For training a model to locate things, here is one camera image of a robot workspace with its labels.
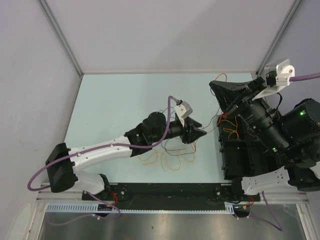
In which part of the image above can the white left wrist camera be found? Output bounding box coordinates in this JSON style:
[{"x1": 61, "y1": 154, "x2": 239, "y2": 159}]
[{"x1": 174, "y1": 100, "x2": 193, "y2": 127}]

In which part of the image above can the aluminium frame rail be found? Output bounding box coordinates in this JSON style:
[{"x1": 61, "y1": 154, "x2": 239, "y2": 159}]
[{"x1": 37, "y1": 0, "x2": 84, "y2": 78}]

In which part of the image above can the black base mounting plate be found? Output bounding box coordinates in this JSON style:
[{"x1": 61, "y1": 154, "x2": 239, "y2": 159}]
[{"x1": 96, "y1": 183, "x2": 261, "y2": 211}]

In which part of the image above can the dark brown cable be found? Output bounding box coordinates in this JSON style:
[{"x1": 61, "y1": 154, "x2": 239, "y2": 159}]
[{"x1": 158, "y1": 107, "x2": 221, "y2": 157}]

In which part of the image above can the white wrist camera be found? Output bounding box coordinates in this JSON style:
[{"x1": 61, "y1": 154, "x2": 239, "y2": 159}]
[
  {"x1": 174, "y1": 100, "x2": 193, "y2": 127},
  {"x1": 263, "y1": 58, "x2": 295, "y2": 88}
]

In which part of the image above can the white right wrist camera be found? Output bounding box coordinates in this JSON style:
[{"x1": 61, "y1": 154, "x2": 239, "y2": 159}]
[{"x1": 263, "y1": 58, "x2": 295, "y2": 88}]

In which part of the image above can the black compartment organizer tray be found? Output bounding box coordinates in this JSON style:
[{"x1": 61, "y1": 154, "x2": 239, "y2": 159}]
[{"x1": 217, "y1": 116, "x2": 285, "y2": 180}]

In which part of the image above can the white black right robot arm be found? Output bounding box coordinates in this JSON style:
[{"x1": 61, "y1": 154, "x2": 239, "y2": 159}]
[{"x1": 209, "y1": 77, "x2": 320, "y2": 201}]

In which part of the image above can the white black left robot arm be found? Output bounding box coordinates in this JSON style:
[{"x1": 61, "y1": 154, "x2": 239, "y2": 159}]
[{"x1": 45, "y1": 112, "x2": 207, "y2": 200}]

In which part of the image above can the white slotted cable duct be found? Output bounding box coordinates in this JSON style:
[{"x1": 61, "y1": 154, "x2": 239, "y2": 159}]
[{"x1": 46, "y1": 201, "x2": 238, "y2": 215}]

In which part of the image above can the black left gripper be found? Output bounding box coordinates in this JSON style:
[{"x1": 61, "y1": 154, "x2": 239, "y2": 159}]
[{"x1": 149, "y1": 116, "x2": 206, "y2": 144}]

